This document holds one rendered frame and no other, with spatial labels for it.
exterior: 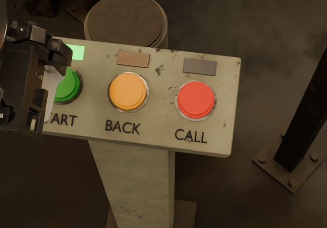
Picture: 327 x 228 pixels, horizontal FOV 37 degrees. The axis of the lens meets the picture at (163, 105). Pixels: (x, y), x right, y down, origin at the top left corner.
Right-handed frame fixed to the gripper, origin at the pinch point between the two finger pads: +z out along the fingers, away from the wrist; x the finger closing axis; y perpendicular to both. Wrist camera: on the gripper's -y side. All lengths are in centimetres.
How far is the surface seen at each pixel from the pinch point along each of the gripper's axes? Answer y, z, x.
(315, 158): 0, 69, 43
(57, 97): 1.8, 5.5, -0.1
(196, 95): -0.3, 5.5, 14.9
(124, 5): -14.8, 20.5, 2.7
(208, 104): 0.6, 5.5, 16.3
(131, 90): 0.0, 5.5, 7.8
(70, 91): 0.9, 5.5, 1.2
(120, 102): 1.5, 5.5, 6.9
